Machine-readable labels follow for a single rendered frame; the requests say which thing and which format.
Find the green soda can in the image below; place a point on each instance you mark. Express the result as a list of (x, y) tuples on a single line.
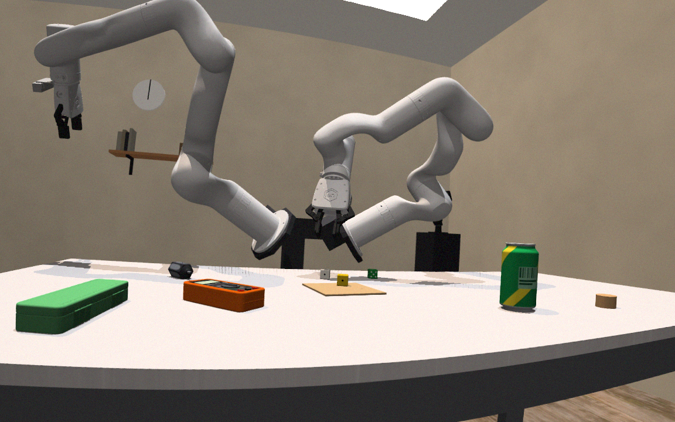
[(519, 274)]

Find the tan flat mat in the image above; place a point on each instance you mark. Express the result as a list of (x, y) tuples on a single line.
[(332, 289)]

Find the orange multimeter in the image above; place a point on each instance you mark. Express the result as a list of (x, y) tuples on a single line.
[(222, 294)]

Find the green pencil case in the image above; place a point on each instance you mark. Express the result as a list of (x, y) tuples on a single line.
[(59, 311)]

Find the yellow die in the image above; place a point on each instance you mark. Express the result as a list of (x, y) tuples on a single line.
[(342, 279)]

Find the brown cylinder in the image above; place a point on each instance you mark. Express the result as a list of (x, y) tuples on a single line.
[(606, 301)]

